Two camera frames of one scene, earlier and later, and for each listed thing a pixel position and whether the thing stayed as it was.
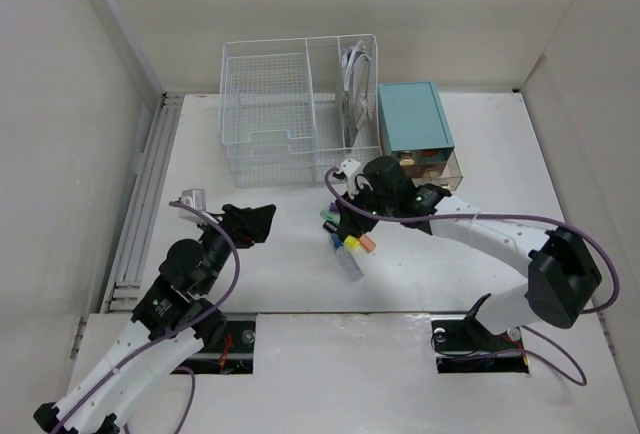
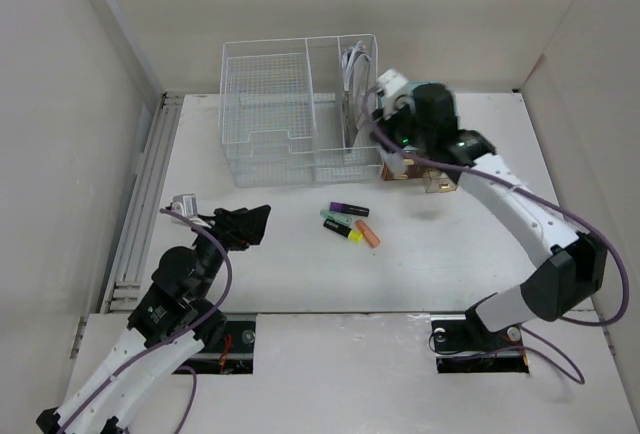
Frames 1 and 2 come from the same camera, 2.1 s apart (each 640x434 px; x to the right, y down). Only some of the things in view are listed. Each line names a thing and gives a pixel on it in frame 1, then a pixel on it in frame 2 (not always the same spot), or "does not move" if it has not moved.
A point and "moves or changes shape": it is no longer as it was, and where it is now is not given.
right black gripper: x=352 y=221 → x=386 y=124
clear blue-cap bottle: x=349 y=266 moves or changes shape
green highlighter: x=332 y=216 does not move
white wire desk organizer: x=295 y=110 does not move
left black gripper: x=247 y=225 does not move
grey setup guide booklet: x=358 y=102 does not move
